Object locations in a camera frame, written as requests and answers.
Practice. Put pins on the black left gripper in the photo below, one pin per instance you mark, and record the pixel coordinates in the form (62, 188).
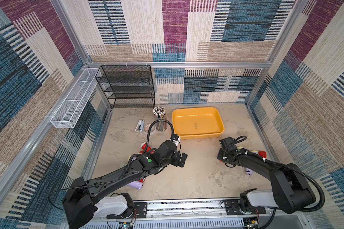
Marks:
(177, 159)

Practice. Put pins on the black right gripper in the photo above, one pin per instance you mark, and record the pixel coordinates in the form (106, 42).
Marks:
(223, 154)

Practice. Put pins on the yellow plastic storage tray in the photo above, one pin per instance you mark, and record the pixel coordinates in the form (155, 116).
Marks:
(197, 123)

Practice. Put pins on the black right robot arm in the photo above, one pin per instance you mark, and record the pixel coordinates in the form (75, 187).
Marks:
(291, 189)

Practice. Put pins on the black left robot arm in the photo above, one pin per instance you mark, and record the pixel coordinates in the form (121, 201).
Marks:
(81, 198)

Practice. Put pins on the red flashlight far right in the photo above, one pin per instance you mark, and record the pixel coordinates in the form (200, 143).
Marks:
(262, 154)

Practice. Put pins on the beige tape roll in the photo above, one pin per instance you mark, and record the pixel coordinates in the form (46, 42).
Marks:
(147, 127)

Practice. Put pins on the grey white stapler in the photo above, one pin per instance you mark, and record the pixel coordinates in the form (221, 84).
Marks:
(140, 126)

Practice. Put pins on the mesh cup of pencils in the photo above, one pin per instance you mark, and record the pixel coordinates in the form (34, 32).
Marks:
(160, 113)

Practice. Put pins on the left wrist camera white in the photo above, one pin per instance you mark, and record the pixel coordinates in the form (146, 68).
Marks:
(176, 139)

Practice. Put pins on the aluminium front rail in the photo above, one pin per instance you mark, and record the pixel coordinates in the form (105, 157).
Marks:
(183, 207)

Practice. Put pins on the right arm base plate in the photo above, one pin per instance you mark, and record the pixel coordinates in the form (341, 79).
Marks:
(232, 207)

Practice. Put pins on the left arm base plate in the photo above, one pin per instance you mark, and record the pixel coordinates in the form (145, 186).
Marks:
(139, 211)

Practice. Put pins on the black wire mesh shelf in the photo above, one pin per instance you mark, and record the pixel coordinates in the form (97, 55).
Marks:
(127, 86)

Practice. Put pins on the white wire mesh basket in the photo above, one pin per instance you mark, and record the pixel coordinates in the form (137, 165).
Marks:
(70, 110)

